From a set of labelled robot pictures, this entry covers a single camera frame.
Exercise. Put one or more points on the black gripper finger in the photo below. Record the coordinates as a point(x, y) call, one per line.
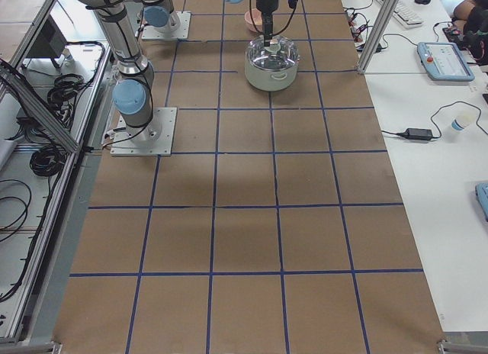
point(267, 33)

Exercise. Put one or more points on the black gripper body on pot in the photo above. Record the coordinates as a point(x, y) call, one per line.
point(264, 2)

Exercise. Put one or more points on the glass pot lid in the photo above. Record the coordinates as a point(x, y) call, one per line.
point(281, 54)

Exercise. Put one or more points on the pink bowl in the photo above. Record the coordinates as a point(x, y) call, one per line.
point(253, 20)

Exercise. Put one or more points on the white keyboard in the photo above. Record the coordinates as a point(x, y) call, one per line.
point(405, 15)

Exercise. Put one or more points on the blue teach pendant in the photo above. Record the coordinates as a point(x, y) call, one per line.
point(444, 62)

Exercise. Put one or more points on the black power adapter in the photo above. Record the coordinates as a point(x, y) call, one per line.
point(416, 134)

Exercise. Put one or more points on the paper cup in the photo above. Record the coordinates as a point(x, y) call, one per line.
point(462, 121)

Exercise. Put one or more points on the aluminium frame post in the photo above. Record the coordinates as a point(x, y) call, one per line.
point(381, 21)

